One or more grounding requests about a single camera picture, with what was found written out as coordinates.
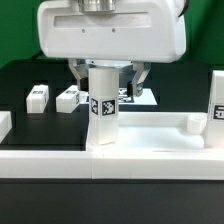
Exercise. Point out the fiducial marker sheet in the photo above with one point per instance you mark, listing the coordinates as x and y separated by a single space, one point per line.
147 98

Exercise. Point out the white left fence block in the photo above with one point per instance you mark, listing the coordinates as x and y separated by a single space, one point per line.
5 124

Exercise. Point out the white desk tabletop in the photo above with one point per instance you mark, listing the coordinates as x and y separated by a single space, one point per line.
137 132

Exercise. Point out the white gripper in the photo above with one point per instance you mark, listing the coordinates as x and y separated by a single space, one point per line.
132 30

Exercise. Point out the white front fence bar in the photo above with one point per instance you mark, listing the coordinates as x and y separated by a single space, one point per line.
196 165

